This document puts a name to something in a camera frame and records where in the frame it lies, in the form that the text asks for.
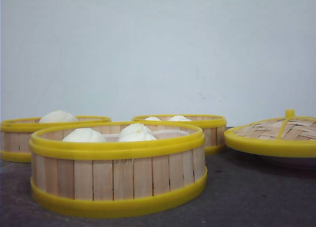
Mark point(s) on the right front white bun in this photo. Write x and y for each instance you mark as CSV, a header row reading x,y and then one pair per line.
x,y
136,132

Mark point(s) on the front bamboo steamer basket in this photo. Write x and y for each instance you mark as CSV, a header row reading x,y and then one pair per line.
x,y
116,179

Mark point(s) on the white bun back left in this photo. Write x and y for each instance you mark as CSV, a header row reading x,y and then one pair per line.
x,y
58,116

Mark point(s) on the woven bamboo steamer lid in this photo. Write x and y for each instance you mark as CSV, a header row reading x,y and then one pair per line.
x,y
290,136

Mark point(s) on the small right white bun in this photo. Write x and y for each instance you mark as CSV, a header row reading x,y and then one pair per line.
x,y
179,118

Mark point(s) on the left front white bun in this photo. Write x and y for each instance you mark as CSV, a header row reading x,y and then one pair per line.
x,y
84,135

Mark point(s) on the white plate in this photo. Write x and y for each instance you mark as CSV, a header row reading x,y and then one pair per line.
x,y
288,162

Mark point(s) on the small white bun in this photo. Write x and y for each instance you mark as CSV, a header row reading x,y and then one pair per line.
x,y
152,118
179,118

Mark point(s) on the small left white bun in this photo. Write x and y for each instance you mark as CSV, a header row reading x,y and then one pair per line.
x,y
152,118

